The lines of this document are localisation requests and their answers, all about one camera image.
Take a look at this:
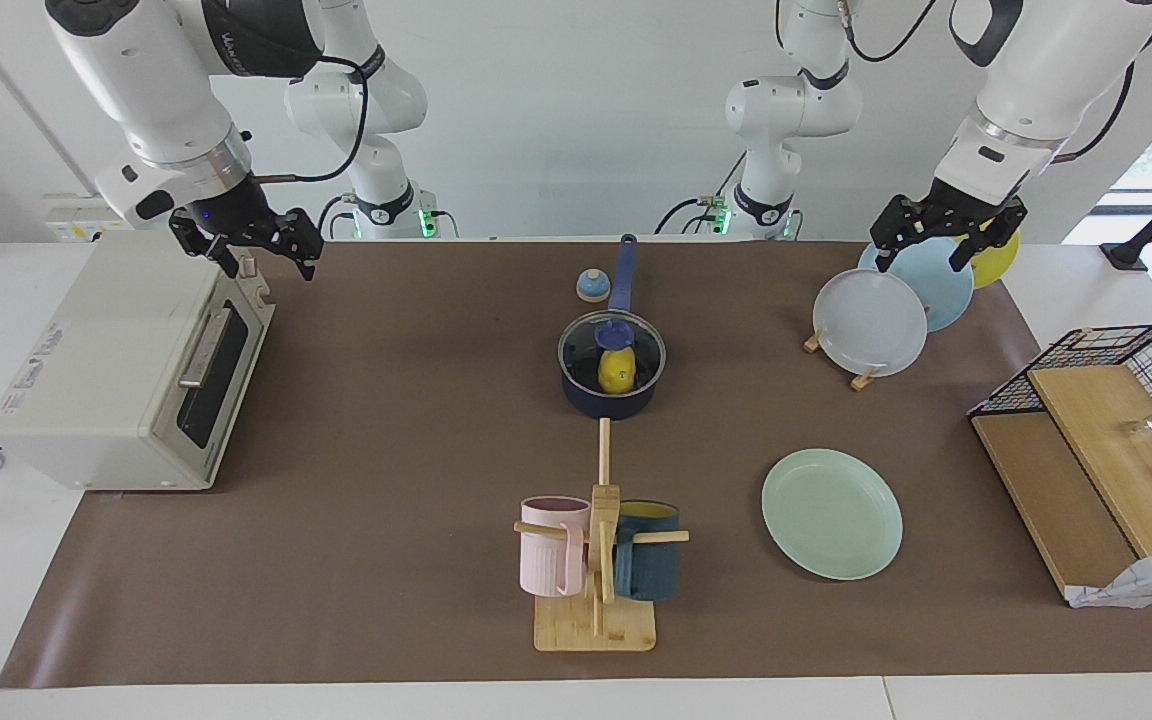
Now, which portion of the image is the black base cable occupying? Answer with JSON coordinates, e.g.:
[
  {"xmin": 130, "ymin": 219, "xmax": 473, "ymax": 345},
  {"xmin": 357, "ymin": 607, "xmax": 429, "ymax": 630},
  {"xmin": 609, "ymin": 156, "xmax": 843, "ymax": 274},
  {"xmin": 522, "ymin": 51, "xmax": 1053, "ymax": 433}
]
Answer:
[
  {"xmin": 654, "ymin": 150, "xmax": 749, "ymax": 237},
  {"xmin": 316, "ymin": 193, "xmax": 459, "ymax": 241}
]

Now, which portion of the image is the cream toaster oven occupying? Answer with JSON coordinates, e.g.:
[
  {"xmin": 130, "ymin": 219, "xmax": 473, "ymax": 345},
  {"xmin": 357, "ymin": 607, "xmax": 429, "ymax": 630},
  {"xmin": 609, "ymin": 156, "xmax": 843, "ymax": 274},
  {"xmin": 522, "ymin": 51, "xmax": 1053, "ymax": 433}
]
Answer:
[{"xmin": 0, "ymin": 232, "xmax": 277, "ymax": 493}]

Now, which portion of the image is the black right base cable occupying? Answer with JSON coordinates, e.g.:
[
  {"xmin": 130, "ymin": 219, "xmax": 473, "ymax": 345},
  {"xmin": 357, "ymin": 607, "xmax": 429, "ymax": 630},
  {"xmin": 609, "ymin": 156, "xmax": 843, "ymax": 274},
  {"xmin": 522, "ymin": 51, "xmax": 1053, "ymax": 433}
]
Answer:
[{"xmin": 316, "ymin": 193, "xmax": 459, "ymax": 241}]

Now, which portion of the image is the light blue plate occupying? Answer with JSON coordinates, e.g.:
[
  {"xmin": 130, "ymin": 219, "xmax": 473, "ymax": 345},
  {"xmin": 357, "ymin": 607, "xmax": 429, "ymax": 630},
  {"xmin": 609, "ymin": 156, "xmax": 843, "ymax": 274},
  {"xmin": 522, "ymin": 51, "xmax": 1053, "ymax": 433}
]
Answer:
[{"xmin": 858, "ymin": 236, "xmax": 975, "ymax": 333}]

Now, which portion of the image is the dark blue ribbed mug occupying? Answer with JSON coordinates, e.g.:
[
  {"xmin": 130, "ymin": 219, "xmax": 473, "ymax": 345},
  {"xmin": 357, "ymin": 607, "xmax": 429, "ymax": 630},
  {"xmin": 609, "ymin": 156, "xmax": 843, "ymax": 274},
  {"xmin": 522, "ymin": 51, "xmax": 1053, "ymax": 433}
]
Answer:
[{"xmin": 614, "ymin": 500, "xmax": 681, "ymax": 602}]

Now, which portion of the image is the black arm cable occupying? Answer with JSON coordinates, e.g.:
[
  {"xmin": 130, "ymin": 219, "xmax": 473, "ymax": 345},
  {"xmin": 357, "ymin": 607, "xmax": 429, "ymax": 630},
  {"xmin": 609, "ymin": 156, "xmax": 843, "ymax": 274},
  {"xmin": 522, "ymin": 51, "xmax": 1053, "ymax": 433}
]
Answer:
[
  {"xmin": 251, "ymin": 55, "xmax": 370, "ymax": 186},
  {"xmin": 841, "ymin": 0, "xmax": 1137, "ymax": 166}
]

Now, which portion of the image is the white power strip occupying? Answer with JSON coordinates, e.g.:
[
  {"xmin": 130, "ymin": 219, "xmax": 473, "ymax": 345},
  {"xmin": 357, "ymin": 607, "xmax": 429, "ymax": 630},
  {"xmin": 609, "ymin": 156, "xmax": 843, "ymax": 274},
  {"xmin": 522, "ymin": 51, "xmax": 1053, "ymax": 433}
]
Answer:
[{"xmin": 44, "ymin": 195, "xmax": 137, "ymax": 243}]

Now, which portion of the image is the white checked cloth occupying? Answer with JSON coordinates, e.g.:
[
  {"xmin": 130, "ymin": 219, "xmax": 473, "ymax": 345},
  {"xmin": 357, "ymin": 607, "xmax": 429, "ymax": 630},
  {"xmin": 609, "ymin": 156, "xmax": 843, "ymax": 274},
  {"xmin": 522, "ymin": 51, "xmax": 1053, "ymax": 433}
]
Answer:
[{"xmin": 1066, "ymin": 543, "xmax": 1152, "ymax": 609}]

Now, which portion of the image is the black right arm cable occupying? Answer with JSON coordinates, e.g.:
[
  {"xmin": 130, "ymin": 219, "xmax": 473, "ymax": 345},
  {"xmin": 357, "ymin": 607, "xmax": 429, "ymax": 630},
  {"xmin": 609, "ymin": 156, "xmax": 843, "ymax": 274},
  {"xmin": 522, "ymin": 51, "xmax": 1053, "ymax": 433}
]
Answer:
[{"xmin": 251, "ymin": 55, "xmax": 370, "ymax": 186}]

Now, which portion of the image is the dark blue saucepan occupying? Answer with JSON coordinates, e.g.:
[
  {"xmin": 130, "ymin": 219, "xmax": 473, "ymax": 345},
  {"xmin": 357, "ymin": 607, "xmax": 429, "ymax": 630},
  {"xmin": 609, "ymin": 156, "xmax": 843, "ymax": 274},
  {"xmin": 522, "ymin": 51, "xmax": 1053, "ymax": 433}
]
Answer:
[{"xmin": 558, "ymin": 234, "xmax": 667, "ymax": 419}]

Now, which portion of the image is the wooden plate rack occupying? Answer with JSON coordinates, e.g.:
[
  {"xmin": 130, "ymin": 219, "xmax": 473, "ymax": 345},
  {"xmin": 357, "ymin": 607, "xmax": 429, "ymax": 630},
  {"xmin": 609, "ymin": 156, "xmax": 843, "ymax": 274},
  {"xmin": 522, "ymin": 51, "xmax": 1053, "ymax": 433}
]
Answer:
[{"xmin": 804, "ymin": 328, "xmax": 884, "ymax": 392}]

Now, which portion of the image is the light wooden board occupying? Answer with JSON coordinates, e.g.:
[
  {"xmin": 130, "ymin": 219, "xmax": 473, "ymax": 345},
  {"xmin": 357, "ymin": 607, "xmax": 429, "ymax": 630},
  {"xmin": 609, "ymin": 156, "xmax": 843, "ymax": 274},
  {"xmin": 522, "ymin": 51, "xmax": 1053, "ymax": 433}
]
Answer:
[{"xmin": 1028, "ymin": 364, "xmax": 1152, "ymax": 559}]

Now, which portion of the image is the black left base cable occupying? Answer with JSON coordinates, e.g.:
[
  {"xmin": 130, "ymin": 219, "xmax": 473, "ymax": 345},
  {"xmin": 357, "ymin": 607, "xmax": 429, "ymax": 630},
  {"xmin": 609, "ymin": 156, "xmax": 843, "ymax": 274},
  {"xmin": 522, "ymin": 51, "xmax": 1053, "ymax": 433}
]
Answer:
[{"xmin": 654, "ymin": 150, "xmax": 749, "ymax": 237}]

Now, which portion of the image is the yellow plate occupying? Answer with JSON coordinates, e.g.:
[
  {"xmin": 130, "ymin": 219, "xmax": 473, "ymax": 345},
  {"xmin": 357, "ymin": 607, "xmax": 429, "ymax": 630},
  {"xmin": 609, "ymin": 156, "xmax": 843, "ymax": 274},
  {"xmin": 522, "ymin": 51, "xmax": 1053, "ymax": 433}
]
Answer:
[{"xmin": 970, "ymin": 228, "xmax": 1021, "ymax": 290}]

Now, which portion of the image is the brown table mat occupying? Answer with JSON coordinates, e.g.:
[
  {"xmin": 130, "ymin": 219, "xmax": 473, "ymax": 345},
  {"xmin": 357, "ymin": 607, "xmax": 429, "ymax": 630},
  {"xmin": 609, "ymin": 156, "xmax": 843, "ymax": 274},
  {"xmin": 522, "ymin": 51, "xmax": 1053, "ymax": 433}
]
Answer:
[{"xmin": 0, "ymin": 240, "xmax": 1152, "ymax": 689}]

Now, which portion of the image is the glass pot lid blue knob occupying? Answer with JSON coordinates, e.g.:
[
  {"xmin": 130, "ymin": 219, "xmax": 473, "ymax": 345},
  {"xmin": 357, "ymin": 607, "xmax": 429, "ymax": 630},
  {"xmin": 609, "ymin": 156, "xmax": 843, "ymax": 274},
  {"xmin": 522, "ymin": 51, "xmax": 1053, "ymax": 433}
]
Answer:
[{"xmin": 558, "ymin": 310, "xmax": 667, "ymax": 397}]

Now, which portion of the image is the pink ribbed mug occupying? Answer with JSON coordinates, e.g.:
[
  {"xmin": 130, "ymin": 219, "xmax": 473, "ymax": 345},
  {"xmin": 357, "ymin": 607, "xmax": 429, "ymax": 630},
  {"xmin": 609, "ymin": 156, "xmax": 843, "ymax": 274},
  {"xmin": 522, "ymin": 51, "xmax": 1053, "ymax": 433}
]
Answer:
[{"xmin": 520, "ymin": 496, "xmax": 592, "ymax": 598}]

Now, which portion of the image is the wooden mug tree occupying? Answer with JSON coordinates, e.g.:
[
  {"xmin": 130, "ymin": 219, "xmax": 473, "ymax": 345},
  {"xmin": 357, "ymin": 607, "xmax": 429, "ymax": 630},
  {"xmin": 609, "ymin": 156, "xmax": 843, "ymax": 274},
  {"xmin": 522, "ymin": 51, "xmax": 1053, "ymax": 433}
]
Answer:
[{"xmin": 514, "ymin": 418, "xmax": 690, "ymax": 653}]

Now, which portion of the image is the mint green plate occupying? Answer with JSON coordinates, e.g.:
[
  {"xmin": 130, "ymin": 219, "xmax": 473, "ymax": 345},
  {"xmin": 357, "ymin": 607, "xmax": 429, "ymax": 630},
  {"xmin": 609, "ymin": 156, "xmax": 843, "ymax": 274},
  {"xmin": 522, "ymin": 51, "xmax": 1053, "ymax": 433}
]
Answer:
[{"xmin": 762, "ymin": 448, "xmax": 904, "ymax": 581}]

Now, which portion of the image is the grey plate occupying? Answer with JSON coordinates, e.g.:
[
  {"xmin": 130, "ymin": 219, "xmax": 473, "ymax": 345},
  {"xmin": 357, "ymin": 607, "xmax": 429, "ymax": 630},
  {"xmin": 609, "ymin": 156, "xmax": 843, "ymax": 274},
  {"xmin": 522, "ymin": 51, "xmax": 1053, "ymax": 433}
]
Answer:
[{"xmin": 814, "ymin": 268, "xmax": 928, "ymax": 378}]

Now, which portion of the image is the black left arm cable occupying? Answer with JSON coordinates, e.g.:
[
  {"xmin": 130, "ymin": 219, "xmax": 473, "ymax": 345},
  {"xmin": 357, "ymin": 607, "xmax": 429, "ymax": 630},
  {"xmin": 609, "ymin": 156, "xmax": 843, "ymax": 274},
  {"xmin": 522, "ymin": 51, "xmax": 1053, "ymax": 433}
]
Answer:
[{"xmin": 841, "ymin": 0, "xmax": 1137, "ymax": 166}]

